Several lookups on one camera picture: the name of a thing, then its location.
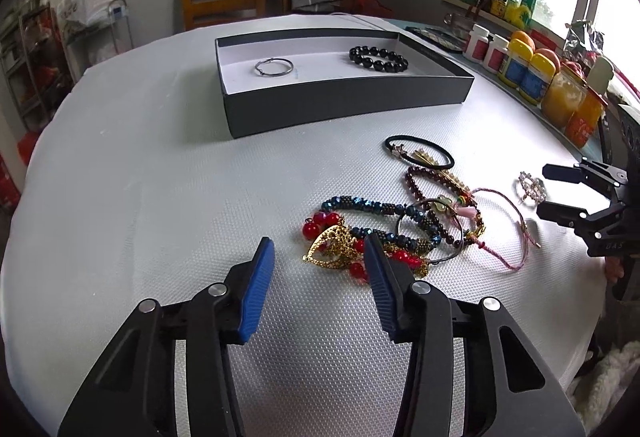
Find dark blue beaded bracelet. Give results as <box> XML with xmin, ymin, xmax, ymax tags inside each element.
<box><xmin>319</xmin><ymin>194</ymin><xmax>446</xmax><ymax>254</ymax></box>

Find round pearl hair clip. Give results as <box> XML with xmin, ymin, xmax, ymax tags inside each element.
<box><xmin>513</xmin><ymin>172</ymin><xmax>549</xmax><ymax>209</ymax></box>

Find dark grey jewelry box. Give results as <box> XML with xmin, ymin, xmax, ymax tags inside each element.
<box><xmin>216</xmin><ymin>28</ymin><xmax>474</xmax><ymax>138</ymax></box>

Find patterned phone case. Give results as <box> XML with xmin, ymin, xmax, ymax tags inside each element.
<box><xmin>405</xmin><ymin>26</ymin><xmax>465</xmax><ymax>54</ymax></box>

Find orange snack packet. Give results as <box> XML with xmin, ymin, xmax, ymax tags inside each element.
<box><xmin>565</xmin><ymin>90</ymin><xmax>608</xmax><ymax>148</ymax></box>

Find white pill bottle red label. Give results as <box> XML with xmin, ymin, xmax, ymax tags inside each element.
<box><xmin>463</xmin><ymin>24</ymin><xmax>490</xmax><ymax>64</ymax></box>

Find tall storage shelf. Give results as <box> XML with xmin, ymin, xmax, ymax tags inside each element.
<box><xmin>1</xmin><ymin>0</ymin><xmax>74</xmax><ymax>132</ymax></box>

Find white plastic bag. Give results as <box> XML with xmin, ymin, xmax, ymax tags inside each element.
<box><xmin>56</xmin><ymin>0</ymin><xmax>114</xmax><ymax>27</ymax></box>

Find red cloth on chair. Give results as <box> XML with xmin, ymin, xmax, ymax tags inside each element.
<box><xmin>343</xmin><ymin>0</ymin><xmax>394</xmax><ymax>18</ymax></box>

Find pink braided cord bracelet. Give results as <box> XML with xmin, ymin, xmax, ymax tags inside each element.
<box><xmin>456</xmin><ymin>187</ymin><xmax>542</xmax><ymax>273</ymax></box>

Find yellow cap blue bottle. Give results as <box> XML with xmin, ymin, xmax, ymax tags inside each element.
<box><xmin>498</xmin><ymin>38</ymin><xmax>534</xmax><ymax>88</ymax></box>

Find black elastic hair tie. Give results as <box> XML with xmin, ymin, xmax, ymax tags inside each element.
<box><xmin>383</xmin><ymin>134</ymin><xmax>456</xmax><ymax>171</ymax></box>

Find thin silver bangle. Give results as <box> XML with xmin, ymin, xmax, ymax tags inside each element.
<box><xmin>254</xmin><ymin>57</ymin><xmax>295</xmax><ymax>78</ymax></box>

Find black bead bracelet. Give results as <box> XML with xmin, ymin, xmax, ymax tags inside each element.
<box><xmin>348</xmin><ymin>45</ymin><xmax>410</xmax><ymax>74</ymax></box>

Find gold red bead necklace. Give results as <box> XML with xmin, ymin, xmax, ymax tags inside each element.
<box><xmin>300</xmin><ymin>210</ymin><xmax>432</xmax><ymax>289</ymax></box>

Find metal wire rack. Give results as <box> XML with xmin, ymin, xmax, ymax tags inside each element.
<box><xmin>64</xmin><ymin>0</ymin><xmax>134</xmax><ymax>82</ymax></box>

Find dark garnet bead bracelet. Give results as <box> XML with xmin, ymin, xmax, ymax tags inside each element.
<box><xmin>403</xmin><ymin>165</ymin><xmax>487</xmax><ymax>248</ymax></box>

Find orange juice jar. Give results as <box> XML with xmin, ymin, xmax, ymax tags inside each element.
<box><xmin>541</xmin><ymin>66</ymin><xmax>586</xmax><ymax>130</ymax></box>

